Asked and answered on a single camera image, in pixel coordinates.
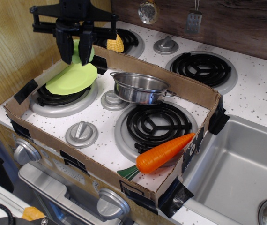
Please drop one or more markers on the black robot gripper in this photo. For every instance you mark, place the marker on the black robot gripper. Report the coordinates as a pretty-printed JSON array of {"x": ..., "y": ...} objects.
[{"x": 74, "y": 18}]

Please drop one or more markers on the light green toy broccoli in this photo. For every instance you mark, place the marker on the light green toy broccoli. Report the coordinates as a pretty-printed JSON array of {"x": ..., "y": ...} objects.
[{"x": 75, "y": 57}]

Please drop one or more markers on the small steel pan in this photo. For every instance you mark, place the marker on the small steel pan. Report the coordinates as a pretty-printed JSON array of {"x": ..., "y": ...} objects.
[{"x": 140, "y": 88}]

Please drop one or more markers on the light green plastic plate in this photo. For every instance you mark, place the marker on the light green plastic plate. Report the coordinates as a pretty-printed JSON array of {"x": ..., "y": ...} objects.
[{"x": 73, "y": 79}]

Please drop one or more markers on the brown cardboard fence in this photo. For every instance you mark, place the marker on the brown cardboard fence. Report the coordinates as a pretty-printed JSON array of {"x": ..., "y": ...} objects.
[{"x": 162, "y": 190}]

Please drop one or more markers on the yellow toy corn cob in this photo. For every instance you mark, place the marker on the yellow toy corn cob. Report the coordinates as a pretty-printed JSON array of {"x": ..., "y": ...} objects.
[{"x": 115, "y": 44}]

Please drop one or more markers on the back left black burner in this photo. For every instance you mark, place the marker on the back left black burner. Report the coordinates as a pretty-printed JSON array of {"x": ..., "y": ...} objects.
[{"x": 133, "y": 43}]

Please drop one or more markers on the black burner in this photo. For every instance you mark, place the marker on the black burner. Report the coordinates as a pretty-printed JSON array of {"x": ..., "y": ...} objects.
[
  {"x": 133, "y": 43},
  {"x": 142, "y": 127},
  {"x": 208, "y": 68},
  {"x": 50, "y": 105}
]

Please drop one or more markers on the silver stovetop knob middle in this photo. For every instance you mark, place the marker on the silver stovetop knob middle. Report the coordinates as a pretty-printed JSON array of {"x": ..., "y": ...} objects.
[{"x": 110, "y": 101}]

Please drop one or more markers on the front left black burner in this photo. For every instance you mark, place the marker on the front left black burner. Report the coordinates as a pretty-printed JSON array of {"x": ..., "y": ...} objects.
[{"x": 50, "y": 105}]

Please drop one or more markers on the hanging metal strainer ladle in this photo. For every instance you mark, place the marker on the hanging metal strainer ladle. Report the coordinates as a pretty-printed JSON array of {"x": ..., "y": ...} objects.
[{"x": 148, "y": 11}]

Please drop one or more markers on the silver stovetop knob front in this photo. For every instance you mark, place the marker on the silver stovetop knob front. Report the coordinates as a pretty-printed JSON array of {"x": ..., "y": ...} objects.
[{"x": 81, "y": 135}]

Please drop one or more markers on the front right black burner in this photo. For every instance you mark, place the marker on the front right black burner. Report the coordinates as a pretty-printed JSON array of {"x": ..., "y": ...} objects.
[{"x": 142, "y": 127}]

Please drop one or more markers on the hanging metal spatula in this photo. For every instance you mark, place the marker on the hanging metal spatula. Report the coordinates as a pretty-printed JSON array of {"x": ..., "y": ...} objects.
[{"x": 193, "y": 20}]

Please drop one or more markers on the left oven front knob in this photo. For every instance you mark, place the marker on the left oven front knob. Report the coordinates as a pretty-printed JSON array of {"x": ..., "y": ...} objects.
[{"x": 25, "y": 152}]

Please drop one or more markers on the oven knob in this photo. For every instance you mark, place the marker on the oven knob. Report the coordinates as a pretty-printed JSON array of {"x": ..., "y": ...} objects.
[
  {"x": 25, "y": 152},
  {"x": 110, "y": 205}
]

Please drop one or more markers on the back right black burner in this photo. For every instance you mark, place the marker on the back right black burner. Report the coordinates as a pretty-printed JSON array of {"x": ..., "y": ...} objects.
[{"x": 208, "y": 68}]

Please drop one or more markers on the orange toy carrot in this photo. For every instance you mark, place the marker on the orange toy carrot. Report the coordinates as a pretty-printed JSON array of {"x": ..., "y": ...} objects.
[{"x": 156, "y": 157}]

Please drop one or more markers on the right oven front knob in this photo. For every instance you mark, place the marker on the right oven front knob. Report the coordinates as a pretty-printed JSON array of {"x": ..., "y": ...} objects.
[{"x": 110, "y": 205}]

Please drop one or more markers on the orange tape piece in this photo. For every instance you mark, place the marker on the orange tape piece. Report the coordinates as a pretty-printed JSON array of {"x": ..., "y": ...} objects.
[{"x": 32, "y": 213}]

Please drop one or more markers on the grey sink basin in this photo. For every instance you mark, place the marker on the grey sink basin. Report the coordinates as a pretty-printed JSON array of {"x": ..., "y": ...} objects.
[{"x": 228, "y": 177}]

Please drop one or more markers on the silver oven door handle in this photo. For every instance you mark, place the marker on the silver oven door handle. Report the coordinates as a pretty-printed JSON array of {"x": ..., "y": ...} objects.
[{"x": 65, "y": 202}]

